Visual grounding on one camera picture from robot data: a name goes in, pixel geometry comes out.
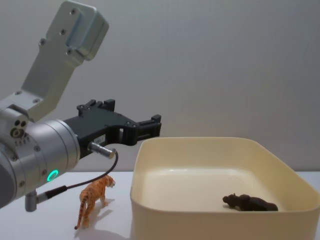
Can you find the dark brown animal toy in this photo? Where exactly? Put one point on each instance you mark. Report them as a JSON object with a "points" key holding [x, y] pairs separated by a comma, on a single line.
{"points": [[250, 203]]}

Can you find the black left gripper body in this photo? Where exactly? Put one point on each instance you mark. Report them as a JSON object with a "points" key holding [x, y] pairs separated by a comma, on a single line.
{"points": [[100, 127]]}

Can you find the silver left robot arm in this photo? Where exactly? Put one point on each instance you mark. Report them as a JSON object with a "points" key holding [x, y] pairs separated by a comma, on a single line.
{"points": [[37, 150]]}

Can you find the white table cloth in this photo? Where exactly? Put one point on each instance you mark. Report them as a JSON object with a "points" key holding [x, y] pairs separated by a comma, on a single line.
{"points": [[50, 225]]}

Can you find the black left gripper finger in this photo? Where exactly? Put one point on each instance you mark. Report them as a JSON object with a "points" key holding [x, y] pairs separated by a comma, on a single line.
{"points": [[95, 104], [145, 130]]}

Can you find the orange striped tiger toy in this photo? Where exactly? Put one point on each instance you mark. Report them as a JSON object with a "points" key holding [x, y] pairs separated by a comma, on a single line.
{"points": [[92, 192]]}

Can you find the cream plastic bin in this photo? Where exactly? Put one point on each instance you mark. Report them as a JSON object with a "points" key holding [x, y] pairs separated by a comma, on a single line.
{"points": [[162, 220]]}

